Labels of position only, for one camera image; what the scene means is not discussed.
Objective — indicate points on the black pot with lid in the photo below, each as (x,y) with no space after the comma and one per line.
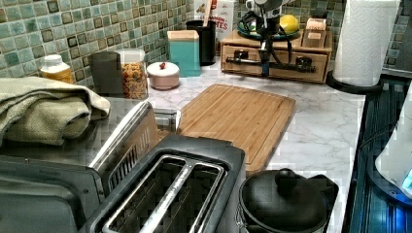
(281,201)

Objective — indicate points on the glass jar of cereal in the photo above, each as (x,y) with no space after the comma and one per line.
(133,72)

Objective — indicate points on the green folded towel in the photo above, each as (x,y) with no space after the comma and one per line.
(39,110)

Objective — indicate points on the black toaster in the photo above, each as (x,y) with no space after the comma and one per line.
(184,185)

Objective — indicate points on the yellow lemon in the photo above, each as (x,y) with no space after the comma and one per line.
(289,23)

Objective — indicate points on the wooden drawer cabinet box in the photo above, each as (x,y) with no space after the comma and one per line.
(235,39)

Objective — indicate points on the silver toaster oven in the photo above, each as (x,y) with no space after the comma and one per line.
(55,189)

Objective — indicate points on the wooden drawer with black handle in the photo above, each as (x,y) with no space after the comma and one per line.
(294,65)

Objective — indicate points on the pink ceramic lidded bowl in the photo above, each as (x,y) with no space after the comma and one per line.
(163,75)

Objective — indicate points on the paper towel roll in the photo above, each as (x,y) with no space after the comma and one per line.
(363,42)

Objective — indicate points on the wooden utensil handle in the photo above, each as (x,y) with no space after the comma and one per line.
(207,13)

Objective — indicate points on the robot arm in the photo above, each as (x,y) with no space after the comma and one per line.
(268,12)

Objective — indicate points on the black utensil holder cup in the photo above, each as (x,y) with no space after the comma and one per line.
(207,40)

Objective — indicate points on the small wooden box on cabinet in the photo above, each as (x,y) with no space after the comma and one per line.
(314,35)

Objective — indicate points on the dark grey canister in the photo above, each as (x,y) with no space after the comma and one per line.
(106,73)

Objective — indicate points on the white food carton box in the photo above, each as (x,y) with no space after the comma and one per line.
(223,12)

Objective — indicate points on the bamboo cutting board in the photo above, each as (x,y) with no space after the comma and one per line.
(252,120)

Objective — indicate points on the white lidded spice jar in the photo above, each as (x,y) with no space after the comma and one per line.
(54,68)

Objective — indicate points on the teal canister with wooden lid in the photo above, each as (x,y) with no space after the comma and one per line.
(184,51)

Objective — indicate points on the teal plate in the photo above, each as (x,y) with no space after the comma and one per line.
(251,33)

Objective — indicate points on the black paper towel holder base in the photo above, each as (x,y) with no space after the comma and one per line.
(348,88)

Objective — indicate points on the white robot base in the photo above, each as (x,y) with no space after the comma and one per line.
(390,168)

